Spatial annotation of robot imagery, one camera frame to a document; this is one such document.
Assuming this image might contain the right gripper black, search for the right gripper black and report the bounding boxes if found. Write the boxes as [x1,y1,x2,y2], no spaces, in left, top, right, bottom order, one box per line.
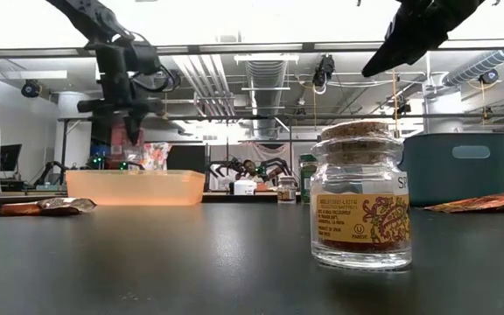
[360,0,487,79]

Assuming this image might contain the black overhead camera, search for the black overhead camera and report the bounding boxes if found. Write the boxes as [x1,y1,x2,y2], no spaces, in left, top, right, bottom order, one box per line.
[311,54,337,95]

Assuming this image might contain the blue plastic bin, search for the blue plastic bin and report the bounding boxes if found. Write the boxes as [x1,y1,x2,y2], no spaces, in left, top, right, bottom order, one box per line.
[398,132,504,207]

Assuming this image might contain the orange red spice packet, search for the orange red spice packet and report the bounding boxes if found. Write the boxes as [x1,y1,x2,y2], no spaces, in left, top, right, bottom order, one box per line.
[424,192,504,214]

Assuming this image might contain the brown silver spice packet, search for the brown silver spice packet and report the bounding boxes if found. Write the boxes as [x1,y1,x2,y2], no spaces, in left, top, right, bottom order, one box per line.
[0,197,98,217]

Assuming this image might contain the silver spiral duct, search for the silver spiral duct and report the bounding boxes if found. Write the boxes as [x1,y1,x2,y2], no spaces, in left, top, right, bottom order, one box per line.
[442,30,504,88]

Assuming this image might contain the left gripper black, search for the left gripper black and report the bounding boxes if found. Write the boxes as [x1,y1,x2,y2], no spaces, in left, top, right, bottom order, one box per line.
[76,38,181,146]

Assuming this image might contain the green-capped spice jar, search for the green-capped spice jar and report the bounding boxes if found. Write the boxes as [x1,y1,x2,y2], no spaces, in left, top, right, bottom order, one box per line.
[298,152,319,205]

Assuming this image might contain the ribbed ceiling duct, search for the ribbed ceiling duct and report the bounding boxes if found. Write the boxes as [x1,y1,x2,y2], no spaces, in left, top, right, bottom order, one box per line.
[245,59,289,137]

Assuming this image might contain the colourful patterned bag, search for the colourful patterned bag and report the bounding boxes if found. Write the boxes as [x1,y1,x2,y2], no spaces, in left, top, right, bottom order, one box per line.
[141,142,173,172]

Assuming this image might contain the white box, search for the white box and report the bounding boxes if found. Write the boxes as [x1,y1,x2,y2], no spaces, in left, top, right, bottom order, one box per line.
[233,179,258,196]

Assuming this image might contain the person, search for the person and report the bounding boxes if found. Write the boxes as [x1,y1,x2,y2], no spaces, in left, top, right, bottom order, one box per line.
[234,158,279,193]

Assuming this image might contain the black computer monitor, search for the black computer monitor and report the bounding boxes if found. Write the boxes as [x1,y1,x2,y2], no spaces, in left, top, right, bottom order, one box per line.
[0,143,24,173]

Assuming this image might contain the orange plastic bin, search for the orange plastic bin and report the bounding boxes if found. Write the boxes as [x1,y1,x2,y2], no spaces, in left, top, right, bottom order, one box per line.
[65,169,207,207]

